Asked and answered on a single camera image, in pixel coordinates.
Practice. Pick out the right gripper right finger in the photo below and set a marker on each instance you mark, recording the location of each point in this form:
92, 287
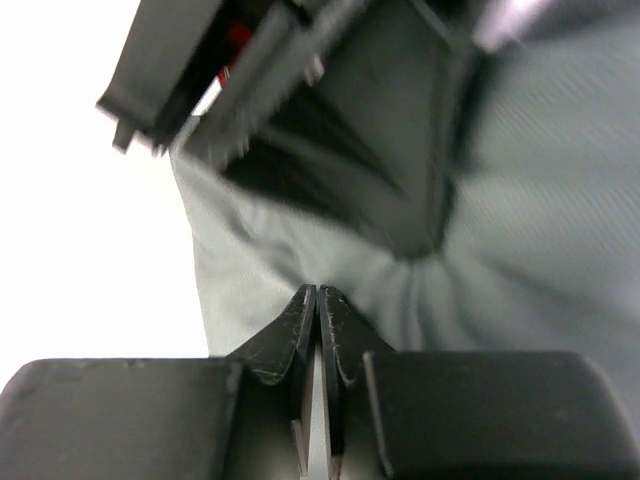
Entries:
464, 415

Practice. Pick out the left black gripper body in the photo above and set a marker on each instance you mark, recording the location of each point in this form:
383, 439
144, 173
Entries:
211, 77

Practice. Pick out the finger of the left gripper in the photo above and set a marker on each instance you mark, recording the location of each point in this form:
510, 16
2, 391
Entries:
325, 165
419, 64

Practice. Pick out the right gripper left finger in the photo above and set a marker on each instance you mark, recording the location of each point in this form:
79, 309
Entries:
242, 416

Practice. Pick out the grey t shirt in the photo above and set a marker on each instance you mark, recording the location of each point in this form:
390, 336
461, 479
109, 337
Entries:
540, 245

